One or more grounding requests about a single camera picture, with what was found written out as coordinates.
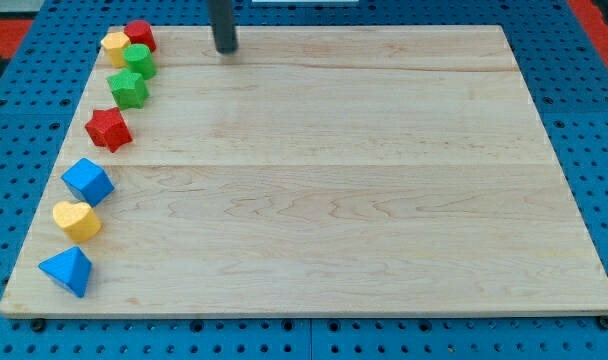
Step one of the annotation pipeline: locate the yellow hexagon block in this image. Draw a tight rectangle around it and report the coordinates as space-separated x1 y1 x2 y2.
101 31 131 68

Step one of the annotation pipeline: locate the light wooden board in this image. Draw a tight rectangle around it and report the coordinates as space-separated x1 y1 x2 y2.
0 25 608 319

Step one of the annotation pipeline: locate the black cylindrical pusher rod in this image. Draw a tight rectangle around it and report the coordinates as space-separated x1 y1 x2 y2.
206 0 239 55

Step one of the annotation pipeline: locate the green star block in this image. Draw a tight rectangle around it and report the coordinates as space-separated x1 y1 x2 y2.
107 68 149 110

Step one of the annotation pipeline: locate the red star block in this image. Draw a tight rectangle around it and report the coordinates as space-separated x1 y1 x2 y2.
85 107 133 153

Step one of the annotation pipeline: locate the green cylinder block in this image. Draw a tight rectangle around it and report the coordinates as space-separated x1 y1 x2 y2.
122 44 157 80

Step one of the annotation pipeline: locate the blue cube block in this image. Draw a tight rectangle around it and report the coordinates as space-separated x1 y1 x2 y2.
61 158 115 207

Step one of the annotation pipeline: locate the red cylinder block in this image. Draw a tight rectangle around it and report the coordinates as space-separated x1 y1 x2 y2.
124 19 157 52

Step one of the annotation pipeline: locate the yellow heart block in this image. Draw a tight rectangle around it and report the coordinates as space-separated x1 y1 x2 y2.
52 201 102 243

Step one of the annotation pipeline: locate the blue triangle block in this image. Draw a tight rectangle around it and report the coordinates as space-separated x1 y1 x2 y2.
38 246 92 298

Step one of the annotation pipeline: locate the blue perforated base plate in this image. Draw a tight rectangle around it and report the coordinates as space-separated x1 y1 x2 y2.
0 1 608 359

